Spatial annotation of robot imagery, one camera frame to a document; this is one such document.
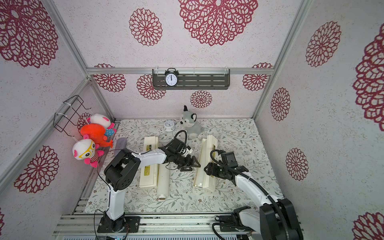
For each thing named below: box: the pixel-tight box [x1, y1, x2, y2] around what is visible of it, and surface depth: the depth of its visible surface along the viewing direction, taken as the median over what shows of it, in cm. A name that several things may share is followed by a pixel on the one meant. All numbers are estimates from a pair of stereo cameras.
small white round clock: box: [164, 120, 175, 132], surface depth 115 cm
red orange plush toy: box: [80, 123, 113, 148], surface depth 91 cm
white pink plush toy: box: [87, 113, 115, 130], surface depth 97 cm
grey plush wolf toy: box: [179, 105, 202, 140], surface depth 99 cm
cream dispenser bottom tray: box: [193, 138, 208, 190], surface depth 87 cm
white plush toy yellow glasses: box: [72, 134, 105, 168], surface depth 83 cm
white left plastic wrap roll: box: [157, 163, 170, 200], surface depth 85 cm
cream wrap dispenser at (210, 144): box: [202, 134, 218, 191], surface depth 89 cm
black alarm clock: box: [164, 67, 179, 88], surface depth 92 cm
